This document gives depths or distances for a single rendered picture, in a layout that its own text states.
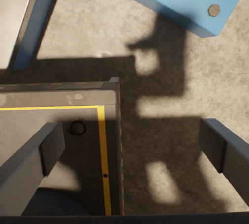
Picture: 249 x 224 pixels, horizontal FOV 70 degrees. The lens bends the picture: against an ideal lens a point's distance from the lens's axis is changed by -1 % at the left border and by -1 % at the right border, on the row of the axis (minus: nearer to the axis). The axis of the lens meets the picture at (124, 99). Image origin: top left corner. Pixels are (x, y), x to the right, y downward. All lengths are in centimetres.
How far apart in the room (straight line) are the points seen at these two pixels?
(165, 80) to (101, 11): 33
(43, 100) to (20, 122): 7
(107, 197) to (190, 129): 46
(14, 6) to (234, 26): 69
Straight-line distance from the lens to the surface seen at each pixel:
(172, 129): 76
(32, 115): 38
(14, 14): 60
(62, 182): 43
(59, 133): 16
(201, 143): 17
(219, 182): 97
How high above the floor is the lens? 66
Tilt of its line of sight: 74 degrees down
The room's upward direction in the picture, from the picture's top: 179 degrees counter-clockwise
